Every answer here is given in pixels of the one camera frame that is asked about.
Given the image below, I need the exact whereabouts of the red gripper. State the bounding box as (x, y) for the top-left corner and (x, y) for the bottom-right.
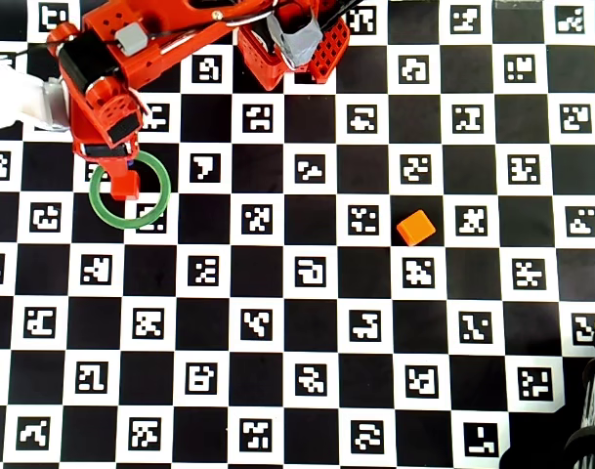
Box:
(69, 80), (145, 185)

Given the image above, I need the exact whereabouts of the red cube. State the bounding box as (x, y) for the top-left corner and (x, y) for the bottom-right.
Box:
(109, 171), (141, 201)

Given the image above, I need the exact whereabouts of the orange cube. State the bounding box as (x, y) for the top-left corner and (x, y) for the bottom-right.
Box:
(396, 208), (438, 247)

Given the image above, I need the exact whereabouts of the black white marker checkerboard mat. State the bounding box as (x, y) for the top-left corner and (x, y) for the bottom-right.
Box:
(0, 0), (595, 469)

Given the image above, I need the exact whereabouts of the green ring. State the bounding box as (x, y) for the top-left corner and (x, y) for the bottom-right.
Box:
(88, 149), (172, 231)

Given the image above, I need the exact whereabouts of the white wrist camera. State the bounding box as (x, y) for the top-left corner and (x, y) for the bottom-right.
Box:
(0, 62), (72, 134)

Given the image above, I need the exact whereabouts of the grey duct tape wad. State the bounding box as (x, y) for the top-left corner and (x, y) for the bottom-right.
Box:
(269, 10), (323, 70)

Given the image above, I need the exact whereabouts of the black flexible camera stand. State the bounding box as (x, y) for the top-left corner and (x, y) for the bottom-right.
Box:
(501, 356), (595, 469)

